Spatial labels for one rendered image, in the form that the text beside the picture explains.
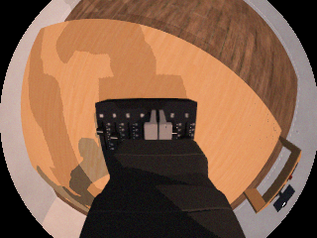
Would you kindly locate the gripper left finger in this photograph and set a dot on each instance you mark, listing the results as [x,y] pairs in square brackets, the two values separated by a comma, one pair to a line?
[151,128]

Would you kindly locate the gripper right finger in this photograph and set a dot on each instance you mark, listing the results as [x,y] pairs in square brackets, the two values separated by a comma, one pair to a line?
[164,128]

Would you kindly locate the black lighting desk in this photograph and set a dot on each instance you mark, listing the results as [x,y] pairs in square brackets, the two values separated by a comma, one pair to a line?
[124,118]

